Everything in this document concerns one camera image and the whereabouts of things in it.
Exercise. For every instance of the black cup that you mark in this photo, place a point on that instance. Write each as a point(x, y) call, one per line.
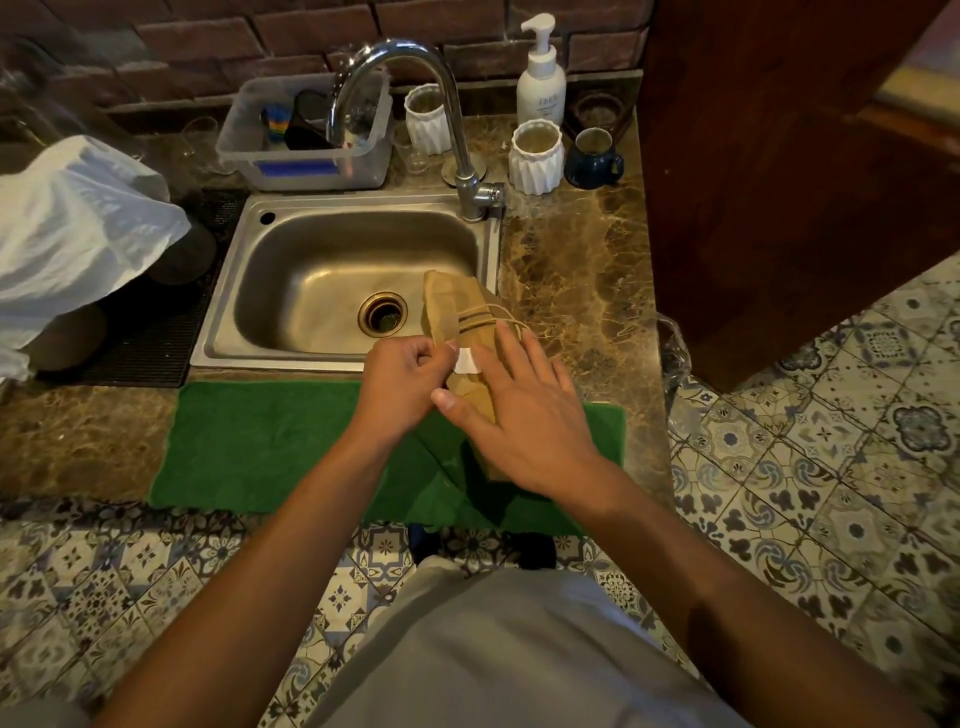
point(309, 120)

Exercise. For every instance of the colourful sponge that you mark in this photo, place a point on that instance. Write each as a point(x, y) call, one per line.
point(276, 124)

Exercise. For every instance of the person's right hand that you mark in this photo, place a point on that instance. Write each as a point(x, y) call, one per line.
point(532, 427)

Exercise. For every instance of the stainless steel sink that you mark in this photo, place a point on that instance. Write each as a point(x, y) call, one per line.
point(300, 285)

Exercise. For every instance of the clear plastic container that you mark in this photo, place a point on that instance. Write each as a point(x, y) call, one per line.
point(315, 161)

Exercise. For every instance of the person's left hand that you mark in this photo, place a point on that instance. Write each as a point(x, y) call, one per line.
point(394, 390)

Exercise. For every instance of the clear plastic bag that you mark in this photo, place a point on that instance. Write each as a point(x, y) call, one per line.
point(679, 375)

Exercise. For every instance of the small clear glass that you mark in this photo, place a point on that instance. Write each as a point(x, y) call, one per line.
point(411, 154)

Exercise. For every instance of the white paper label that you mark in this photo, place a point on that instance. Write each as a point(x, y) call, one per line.
point(469, 361)

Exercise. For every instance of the brown paper packet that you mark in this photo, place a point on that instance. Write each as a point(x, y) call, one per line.
point(448, 304)

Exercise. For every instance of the dark wooden cabinet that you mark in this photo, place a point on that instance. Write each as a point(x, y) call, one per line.
point(787, 172)

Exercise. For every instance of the person's right thumb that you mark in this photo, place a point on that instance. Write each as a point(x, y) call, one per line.
point(461, 409)

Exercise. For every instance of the person's left forearm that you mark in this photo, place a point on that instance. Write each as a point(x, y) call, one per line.
point(247, 585)

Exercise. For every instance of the black drain mat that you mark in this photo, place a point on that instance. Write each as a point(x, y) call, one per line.
point(150, 337)

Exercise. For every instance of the person's right middle finger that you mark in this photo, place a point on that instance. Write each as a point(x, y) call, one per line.
point(534, 356)

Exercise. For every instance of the person's left thumb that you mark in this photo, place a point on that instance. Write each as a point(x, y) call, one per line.
point(444, 358)

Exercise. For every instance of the chrome faucet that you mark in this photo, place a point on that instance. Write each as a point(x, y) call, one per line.
point(446, 90)

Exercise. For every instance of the white plastic bag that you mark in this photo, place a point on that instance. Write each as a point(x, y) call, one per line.
point(67, 232)

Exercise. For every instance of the white ribbed cup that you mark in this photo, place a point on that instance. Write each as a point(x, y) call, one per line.
point(536, 157)
point(427, 120)

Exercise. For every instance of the beige round bowl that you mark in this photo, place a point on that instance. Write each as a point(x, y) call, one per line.
point(67, 341)

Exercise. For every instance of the white pump bottle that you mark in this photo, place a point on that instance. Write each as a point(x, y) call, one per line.
point(541, 82)

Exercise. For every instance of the person's right forearm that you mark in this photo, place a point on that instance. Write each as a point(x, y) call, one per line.
point(750, 622)

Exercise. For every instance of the person's dark shoe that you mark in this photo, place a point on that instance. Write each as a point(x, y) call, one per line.
point(536, 551)
point(424, 544)

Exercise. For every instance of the brass sink drain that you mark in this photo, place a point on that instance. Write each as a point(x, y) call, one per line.
point(382, 313)

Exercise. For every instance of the person's grey shirt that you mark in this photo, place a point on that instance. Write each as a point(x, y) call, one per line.
point(510, 652)

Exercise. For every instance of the dark round bowl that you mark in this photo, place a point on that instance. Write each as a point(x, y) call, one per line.
point(184, 255)

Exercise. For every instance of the clear drinking glass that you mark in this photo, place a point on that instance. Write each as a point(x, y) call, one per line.
point(204, 146)

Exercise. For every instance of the green cloth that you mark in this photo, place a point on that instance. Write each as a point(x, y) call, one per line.
point(255, 442)

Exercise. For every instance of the dark blue mug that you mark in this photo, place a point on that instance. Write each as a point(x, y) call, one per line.
point(592, 159)

